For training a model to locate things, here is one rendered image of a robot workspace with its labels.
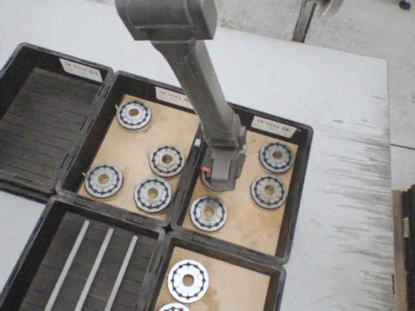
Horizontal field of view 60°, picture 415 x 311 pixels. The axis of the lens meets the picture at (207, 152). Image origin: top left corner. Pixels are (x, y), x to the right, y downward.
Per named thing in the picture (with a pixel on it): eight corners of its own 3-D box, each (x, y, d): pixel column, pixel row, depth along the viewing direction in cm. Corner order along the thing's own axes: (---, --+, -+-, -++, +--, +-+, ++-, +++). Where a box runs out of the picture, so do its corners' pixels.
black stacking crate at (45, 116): (35, 66, 118) (21, 42, 108) (120, 91, 116) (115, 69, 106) (-34, 173, 101) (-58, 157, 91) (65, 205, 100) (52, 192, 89)
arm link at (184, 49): (207, -33, 41) (121, -27, 43) (198, 8, 39) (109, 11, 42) (251, 127, 80) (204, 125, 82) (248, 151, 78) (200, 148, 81)
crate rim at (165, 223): (117, 73, 108) (115, 68, 105) (213, 101, 106) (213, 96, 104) (55, 195, 91) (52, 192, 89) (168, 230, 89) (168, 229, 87)
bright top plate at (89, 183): (93, 159, 101) (92, 159, 100) (127, 168, 101) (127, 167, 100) (79, 192, 97) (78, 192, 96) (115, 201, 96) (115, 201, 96)
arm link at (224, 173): (244, 122, 75) (205, 120, 78) (237, 173, 71) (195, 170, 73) (251, 147, 86) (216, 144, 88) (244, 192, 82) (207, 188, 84)
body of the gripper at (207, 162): (238, 179, 92) (244, 170, 85) (200, 167, 92) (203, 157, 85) (245, 157, 94) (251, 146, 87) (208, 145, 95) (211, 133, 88)
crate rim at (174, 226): (213, 101, 106) (214, 96, 104) (312, 130, 104) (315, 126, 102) (168, 230, 89) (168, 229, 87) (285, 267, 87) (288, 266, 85)
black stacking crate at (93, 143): (122, 92, 116) (116, 70, 106) (209, 118, 115) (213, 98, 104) (67, 205, 100) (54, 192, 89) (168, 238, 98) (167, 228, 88)
